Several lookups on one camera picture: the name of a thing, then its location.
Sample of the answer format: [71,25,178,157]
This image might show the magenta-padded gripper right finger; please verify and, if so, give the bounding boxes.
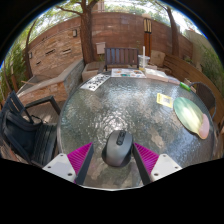
[132,142,183,186]

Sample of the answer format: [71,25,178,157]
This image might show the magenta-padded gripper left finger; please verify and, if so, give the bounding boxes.
[42,142,95,185]

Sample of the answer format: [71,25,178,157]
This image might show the grey black computer mouse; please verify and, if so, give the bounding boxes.
[101,129,134,168]

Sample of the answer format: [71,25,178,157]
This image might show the black folding chair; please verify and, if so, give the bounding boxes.
[0,90,62,168]

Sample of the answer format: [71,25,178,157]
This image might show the yellow card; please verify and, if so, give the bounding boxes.
[156,92,174,109]

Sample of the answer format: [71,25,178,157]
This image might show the dark wicker chair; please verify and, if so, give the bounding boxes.
[189,81,218,118]

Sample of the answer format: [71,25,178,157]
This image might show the thin blue booklet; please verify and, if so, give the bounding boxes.
[166,75,182,85]

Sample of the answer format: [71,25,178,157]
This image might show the stone brick counter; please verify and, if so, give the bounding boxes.
[16,59,85,104]

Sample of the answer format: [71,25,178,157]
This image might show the white sheet with black print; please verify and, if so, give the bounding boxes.
[79,73,111,92]

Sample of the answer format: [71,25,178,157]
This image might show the curved wooden bench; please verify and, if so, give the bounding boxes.
[163,54,224,128]

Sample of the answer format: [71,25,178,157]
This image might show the colourful printed brochure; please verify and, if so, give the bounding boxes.
[110,68,147,80]

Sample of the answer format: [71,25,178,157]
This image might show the clear plastic cup with straw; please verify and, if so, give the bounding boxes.
[138,45,151,70]

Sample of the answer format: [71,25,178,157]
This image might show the beige stone slab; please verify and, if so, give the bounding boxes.
[150,49,167,68]

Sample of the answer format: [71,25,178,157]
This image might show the dark slatted wooden chair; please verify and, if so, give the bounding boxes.
[103,46,140,72]

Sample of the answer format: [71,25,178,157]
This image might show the slim tree trunk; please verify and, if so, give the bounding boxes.
[156,0,179,58]

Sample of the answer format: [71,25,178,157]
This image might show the forked tree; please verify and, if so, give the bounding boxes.
[54,0,101,64]

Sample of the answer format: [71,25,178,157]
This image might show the grey wall box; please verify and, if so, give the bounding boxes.
[95,41,107,55]

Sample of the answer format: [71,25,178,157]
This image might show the wooden garden lamp post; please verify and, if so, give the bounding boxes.
[142,13,153,58]

